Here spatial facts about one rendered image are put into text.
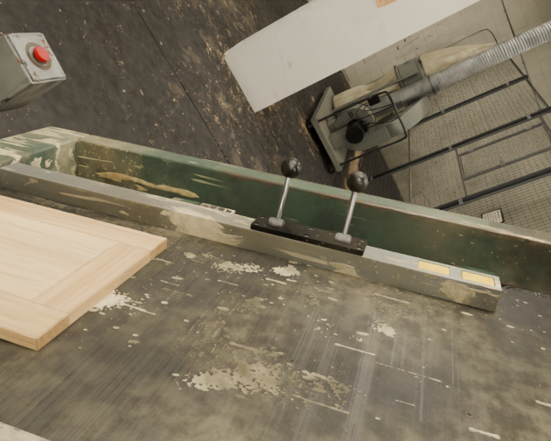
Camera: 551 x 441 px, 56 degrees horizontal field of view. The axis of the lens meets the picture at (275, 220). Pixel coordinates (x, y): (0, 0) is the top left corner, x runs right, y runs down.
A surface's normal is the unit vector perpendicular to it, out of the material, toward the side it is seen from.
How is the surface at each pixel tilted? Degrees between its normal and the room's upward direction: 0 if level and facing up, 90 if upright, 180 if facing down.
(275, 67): 90
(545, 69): 90
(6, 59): 90
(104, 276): 56
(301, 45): 90
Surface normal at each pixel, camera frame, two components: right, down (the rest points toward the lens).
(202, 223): -0.29, 0.34
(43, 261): 0.12, -0.91
